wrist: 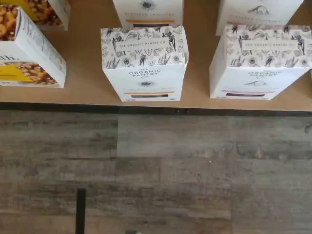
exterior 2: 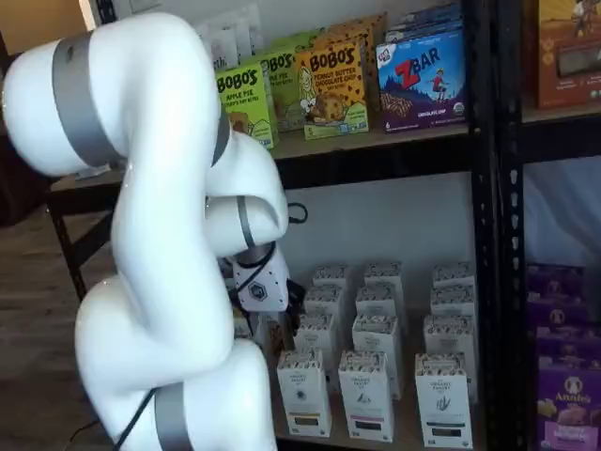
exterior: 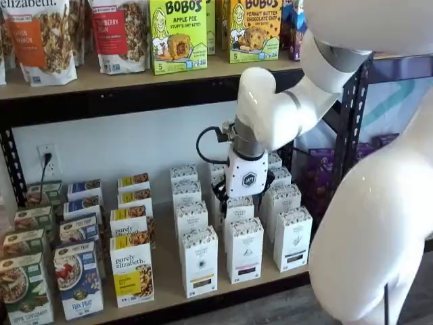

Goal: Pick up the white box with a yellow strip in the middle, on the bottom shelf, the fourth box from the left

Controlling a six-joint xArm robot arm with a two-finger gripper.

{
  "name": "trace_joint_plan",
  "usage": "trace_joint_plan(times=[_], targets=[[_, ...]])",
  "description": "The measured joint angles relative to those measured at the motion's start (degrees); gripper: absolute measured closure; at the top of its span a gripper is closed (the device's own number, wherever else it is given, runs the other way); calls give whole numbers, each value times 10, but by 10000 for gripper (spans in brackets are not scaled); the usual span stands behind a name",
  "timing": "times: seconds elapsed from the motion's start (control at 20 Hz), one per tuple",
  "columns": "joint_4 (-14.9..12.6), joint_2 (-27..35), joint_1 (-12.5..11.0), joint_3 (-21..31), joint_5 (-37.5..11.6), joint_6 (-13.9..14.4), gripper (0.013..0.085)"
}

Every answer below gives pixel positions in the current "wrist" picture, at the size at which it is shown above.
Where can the white box yellow stripe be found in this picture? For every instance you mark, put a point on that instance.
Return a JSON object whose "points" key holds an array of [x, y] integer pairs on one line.
{"points": [[146, 80], [146, 12]]}

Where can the brown wooden shelf board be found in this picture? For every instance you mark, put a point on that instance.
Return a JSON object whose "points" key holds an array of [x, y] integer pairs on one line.
{"points": [[83, 93]]}

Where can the white box pink stripe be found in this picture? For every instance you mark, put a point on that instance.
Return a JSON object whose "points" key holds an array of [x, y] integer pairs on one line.
{"points": [[256, 12], [256, 81]]}

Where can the purely elizabeth yellow granola box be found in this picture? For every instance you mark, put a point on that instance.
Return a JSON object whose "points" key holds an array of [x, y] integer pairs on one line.
{"points": [[29, 48], [53, 17]]}

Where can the black metal rod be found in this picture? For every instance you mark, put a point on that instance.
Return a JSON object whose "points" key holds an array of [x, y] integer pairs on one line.
{"points": [[81, 209]]}

